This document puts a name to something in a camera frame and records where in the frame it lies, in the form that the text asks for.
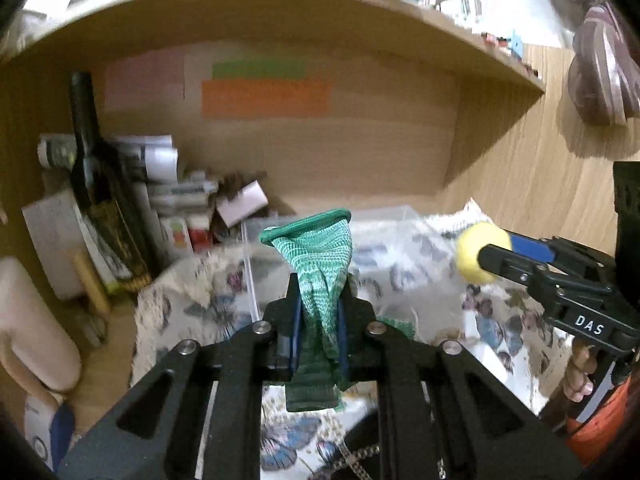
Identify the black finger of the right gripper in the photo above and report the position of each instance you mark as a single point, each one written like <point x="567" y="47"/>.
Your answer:
<point x="509" y="265"/>

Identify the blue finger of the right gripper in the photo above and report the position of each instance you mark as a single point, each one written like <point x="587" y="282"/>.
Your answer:
<point x="539" y="250"/>

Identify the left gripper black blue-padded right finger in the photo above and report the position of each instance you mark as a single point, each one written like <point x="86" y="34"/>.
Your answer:
<point x="442" y="415"/>

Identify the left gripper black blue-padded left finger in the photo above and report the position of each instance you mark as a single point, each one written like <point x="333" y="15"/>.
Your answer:
<point x="196" y="414"/>

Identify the yellow soft ball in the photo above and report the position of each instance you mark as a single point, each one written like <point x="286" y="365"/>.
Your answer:
<point x="468" y="246"/>

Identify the green knitted sock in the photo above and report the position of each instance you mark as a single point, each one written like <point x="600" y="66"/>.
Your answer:
<point x="319" y="249"/>

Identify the person's hand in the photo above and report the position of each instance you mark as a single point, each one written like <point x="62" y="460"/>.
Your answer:
<point x="582" y="364"/>

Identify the beige rounded plastic object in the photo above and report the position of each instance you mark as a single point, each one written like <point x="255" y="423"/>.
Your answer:
<point x="35" y="349"/>

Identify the pink striped curtain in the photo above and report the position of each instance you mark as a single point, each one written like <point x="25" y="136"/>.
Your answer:
<point x="603" y="80"/>

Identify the blue stamp box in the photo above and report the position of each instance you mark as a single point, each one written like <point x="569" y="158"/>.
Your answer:
<point x="515" y="46"/>

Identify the stack of papers and boxes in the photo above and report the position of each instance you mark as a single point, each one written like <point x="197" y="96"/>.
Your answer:
<point x="58" y="229"/>

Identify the small white card box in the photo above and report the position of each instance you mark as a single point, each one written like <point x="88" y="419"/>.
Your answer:
<point x="246" y="202"/>

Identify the dark wine bottle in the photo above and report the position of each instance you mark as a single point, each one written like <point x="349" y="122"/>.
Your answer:
<point x="103" y="196"/>

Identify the green sticky note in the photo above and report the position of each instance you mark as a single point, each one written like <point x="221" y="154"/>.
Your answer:
<point x="259" y="69"/>

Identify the orange sticky note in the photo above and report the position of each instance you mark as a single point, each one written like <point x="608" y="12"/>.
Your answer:
<point x="265" y="98"/>

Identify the pink sticky note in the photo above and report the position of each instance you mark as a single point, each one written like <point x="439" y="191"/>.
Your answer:
<point x="152" y="77"/>

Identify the wooden shelf board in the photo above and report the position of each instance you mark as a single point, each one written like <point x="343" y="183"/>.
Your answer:
<point x="101" y="29"/>

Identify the black chain-pattern pouch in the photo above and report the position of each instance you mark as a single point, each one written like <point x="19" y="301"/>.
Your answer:
<point x="354" y="456"/>

